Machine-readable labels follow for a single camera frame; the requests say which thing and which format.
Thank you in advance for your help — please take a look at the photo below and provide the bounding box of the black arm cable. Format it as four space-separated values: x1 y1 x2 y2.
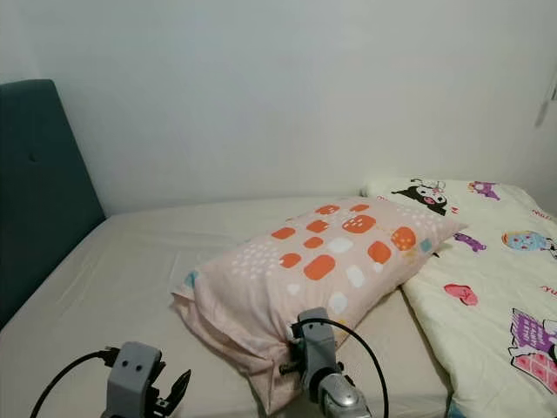
292 318 391 418
30 347 121 418

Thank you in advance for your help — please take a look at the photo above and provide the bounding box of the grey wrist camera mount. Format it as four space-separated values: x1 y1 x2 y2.
292 307 340 403
104 340 166 418

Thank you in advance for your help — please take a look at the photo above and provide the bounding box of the cream cartoon print quilt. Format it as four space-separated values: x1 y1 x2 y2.
363 177 557 418

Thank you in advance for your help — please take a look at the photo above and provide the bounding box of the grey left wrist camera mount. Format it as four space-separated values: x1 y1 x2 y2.
104 340 166 418

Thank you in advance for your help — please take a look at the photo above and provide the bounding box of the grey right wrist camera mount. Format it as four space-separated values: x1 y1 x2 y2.
292 307 340 403

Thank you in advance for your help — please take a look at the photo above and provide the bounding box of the pink patterned pillow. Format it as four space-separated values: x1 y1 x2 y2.
171 196 467 416

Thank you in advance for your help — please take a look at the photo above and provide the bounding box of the teal upholstered headboard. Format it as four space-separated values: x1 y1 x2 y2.
0 79 108 330

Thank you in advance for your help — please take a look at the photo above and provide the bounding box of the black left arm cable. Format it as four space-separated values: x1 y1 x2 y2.
30 347 121 418

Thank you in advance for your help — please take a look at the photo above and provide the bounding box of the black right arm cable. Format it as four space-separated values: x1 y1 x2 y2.
292 318 391 418

